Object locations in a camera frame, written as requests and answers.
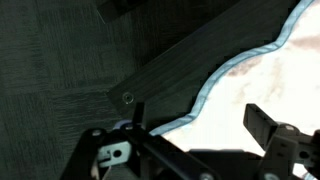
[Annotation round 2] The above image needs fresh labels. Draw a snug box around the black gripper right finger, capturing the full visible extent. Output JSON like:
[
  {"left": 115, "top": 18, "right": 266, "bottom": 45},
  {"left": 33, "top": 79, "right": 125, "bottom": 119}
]
[{"left": 243, "top": 103, "right": 320, "bottom": 180}]

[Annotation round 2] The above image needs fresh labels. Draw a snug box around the pink dotted bib cloth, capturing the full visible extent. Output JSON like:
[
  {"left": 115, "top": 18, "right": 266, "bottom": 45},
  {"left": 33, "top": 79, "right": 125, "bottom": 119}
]
[{"left": 149, "top": 0, "right": 320, "bottom": 180}]

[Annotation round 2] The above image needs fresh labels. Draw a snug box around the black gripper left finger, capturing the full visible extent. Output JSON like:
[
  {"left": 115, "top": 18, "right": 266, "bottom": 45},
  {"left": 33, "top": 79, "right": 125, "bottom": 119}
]
[{"left": 59, "top": 101, "right": 214, "bottom": 180}]

